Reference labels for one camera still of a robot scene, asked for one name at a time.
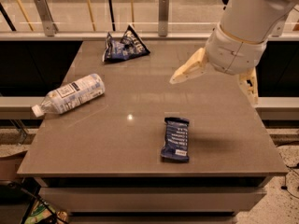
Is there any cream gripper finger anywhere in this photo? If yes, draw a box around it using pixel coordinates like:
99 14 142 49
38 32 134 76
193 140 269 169
238 68 259 105
169 48 207 84

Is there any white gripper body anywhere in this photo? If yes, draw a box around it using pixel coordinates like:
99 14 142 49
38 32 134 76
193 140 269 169
206 23 267 75

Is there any blue rxbar blueberry bar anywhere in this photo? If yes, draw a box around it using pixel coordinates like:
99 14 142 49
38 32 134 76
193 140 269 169
161 117 190 162

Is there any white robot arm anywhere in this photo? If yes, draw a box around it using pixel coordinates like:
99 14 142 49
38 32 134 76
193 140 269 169
170 0 299 105

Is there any blue chip bag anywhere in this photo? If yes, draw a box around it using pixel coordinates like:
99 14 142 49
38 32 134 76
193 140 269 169
102 25 150 63

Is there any clear plastic water bottle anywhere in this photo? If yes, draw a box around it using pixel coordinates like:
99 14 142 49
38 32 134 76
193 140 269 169
32 74 106 118

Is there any glass railing with metal posts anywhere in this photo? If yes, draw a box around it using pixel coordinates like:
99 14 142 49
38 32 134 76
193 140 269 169
0 0 299 42

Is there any green snack package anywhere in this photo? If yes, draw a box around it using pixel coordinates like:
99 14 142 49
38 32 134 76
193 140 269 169
24 201 68 224

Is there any black floor cable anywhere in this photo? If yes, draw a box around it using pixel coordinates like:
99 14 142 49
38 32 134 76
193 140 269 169
275 140 299 201

